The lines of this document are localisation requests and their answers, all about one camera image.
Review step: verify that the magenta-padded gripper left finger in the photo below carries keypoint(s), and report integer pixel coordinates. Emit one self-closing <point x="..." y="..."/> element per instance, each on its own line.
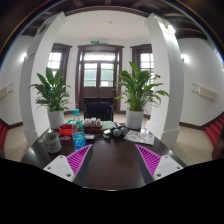
<point x="58" y="166"/>

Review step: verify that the dark wood framed window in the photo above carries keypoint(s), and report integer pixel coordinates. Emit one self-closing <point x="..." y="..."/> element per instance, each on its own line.
<point x="136" y="55"/>
<point x="65" y="56"/>

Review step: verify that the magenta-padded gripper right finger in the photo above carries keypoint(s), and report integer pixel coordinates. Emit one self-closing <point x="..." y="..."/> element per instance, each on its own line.
<point x="166" y="166"/>

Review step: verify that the green book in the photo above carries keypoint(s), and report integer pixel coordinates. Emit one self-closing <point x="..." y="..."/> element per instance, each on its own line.
<point x="107" y="125"/>

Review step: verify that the glowing wall lamp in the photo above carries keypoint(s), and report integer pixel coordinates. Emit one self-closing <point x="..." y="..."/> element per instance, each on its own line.
<point x="184" y="59"/>

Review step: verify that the dark wooden glazed door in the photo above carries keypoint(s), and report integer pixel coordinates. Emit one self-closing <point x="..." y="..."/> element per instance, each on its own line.
<point x="100" y="73"/>

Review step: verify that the printed paper leaflet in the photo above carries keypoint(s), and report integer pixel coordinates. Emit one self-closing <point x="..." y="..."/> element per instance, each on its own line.
<point x="140" y="137"/>

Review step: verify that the red carpeted stairs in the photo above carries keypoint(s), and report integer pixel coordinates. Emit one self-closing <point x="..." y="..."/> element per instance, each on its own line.
<point x="215" y="133"/>

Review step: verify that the white wall radiator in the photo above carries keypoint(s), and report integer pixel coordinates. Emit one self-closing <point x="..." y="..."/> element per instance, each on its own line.
<point x="206" y="92"/>
<point x="6" y="90"/>

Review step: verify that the potted green plant, white pot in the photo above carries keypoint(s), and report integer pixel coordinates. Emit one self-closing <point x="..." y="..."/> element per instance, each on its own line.
<point x="51" y="91"/>
<point x="138" y="86"/>

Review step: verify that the green exit sign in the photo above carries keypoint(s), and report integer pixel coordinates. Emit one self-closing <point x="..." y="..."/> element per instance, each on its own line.
<point x="94" y="42"/>

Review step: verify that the flat black case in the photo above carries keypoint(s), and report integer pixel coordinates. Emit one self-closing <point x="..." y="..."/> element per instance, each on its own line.
<point x="90" y="136"/>

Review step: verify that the black chair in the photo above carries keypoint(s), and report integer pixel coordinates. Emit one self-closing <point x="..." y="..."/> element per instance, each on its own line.
<point x="98" y="110"/>

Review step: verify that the white mug with dark ovals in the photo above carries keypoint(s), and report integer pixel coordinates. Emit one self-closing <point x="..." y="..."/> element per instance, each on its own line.
<point x="52" y="143"/>

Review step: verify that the grey round microphone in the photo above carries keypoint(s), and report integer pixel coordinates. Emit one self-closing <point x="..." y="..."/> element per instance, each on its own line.
<point x="116" y="132"/>
<point x="124" y="130"/>

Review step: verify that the red box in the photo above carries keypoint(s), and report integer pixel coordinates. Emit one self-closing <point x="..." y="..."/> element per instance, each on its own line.
<point x="65" y="130"/>

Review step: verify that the clear blue-capped water bottle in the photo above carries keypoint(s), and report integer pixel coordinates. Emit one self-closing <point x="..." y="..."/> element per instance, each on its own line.
<point x="79" y="138"/>

